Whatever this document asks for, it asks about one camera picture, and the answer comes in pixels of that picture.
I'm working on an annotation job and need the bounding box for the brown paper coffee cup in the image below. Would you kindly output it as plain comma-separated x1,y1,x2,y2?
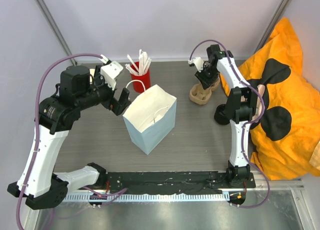
89,68,96,83

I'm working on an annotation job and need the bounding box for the right aluminium frame post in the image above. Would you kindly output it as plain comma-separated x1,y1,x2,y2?
254,0,292,53

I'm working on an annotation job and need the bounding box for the white slotted cable duct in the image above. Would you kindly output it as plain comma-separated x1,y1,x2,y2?
63,191,230,203

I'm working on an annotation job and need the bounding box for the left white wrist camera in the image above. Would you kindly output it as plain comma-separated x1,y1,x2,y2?
100,61,124,91

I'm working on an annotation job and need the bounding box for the orange cartoon pillow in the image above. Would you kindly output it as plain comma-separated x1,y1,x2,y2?
219,16,320,182

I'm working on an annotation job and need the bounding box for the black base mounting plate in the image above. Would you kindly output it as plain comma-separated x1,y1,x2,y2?
106,171,256,195

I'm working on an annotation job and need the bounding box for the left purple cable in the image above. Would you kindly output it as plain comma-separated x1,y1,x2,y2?
15,53,111,230

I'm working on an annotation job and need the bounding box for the red plastic cup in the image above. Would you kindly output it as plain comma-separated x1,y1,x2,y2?
130,69,151,93

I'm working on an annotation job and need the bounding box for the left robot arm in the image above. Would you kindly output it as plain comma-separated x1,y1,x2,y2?
23,61,131,210

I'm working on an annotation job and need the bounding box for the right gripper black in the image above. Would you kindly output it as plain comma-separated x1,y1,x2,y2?
194,64,218,90

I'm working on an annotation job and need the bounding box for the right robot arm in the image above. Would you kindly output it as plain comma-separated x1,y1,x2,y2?
188,40,263,189

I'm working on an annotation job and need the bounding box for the light blue paper bag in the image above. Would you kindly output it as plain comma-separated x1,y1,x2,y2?
123,80,177,155

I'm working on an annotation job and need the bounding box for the brown pulp cup carrier stack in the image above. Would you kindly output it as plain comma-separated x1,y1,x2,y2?
189,76,221,105

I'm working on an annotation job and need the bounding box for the aluminium frame post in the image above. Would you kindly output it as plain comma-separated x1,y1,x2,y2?
254,0,292,53
35,0,72,56

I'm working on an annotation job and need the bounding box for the left aluminium frame post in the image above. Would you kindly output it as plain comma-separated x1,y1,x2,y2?
35,0,72,56

